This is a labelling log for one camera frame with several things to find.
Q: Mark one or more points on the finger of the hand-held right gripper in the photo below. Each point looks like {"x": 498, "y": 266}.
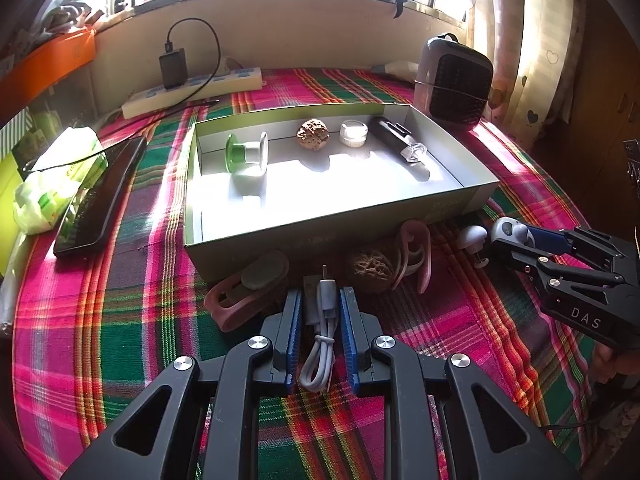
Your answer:
{"x": 547, "y": 238}
{"x": 525, "y": 260}

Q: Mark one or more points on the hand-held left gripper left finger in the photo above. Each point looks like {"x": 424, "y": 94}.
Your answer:
{"x": 294, "y": 340}

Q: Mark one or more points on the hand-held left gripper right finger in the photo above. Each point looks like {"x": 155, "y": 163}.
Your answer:
{"x": 350, "y": 340}

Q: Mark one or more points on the grey white mouse-shaped gadget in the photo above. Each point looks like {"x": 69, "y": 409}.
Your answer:
{"x": 472, "y": 236}

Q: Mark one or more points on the pink clip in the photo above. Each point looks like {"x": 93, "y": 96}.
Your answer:
{"x": 235, "y": 305}
{"x": 410, "y": 230}

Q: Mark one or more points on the dark brown walnut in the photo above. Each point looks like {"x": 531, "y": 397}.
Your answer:
{"x": 370, "y": 270}

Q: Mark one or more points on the cardboard box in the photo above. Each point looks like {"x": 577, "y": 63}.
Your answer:
{"x": 325, "y": 195}

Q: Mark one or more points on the black clear-tipped device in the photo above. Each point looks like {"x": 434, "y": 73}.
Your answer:
{"x": 395, "y": 135}

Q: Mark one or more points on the green white knob stand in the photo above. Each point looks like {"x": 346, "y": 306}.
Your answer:
{"x": 235, "y": 152}

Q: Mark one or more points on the light brown walnut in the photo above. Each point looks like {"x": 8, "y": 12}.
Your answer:
{"x": 312, "y": 134}

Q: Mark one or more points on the white round jar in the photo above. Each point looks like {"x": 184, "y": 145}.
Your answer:
{"x": 352, "y": 132}

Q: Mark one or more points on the person's right hand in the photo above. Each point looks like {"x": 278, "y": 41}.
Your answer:
{"x": 605, "y": 365}

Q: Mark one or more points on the dark wooden cabinet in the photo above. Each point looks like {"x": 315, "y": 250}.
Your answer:
{"x": 610, "y": 110}

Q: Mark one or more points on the small grey heater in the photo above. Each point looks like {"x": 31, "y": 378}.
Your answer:
{"x": 460, "y": 85}

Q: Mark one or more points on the heart print curtain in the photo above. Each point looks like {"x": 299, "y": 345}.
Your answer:
{"x": 545, "y": 35}

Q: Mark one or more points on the white blue tube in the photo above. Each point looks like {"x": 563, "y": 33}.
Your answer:
{"x": 400, "y": 67}

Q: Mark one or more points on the black smartphone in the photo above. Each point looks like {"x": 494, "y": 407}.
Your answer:
{"x": 95, "y": 200}

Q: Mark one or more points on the white power strip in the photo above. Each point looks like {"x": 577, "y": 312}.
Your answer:
{"x": 225, "y": 80}

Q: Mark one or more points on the white plug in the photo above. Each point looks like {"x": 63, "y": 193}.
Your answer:
{"x": 231, "y": 65}

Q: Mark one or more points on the green tissue pack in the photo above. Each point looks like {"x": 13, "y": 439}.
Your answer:
{"x": 55, "y": 180}

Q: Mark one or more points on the white sheet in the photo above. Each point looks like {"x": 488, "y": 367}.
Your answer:
{"x": 7, "y": 305}

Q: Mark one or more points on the black charger adapter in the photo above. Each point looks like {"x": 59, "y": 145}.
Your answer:
{"x": 172, "y": 70}

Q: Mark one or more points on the yellow-green box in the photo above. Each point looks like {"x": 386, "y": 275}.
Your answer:
{"x": 7, "y": 210}

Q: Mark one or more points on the green printed carton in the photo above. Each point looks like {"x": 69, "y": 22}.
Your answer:
{"x": 42, "y": 127}

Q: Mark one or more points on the green white striped box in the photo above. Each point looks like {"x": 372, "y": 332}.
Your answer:
{"x": 15, "y": 130}

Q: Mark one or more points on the orange box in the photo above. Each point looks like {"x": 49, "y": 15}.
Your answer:
{"x": 50, "y": 65}

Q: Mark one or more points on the plastic bag clutter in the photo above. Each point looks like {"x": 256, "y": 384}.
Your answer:
{"x": 65, "y": 15}

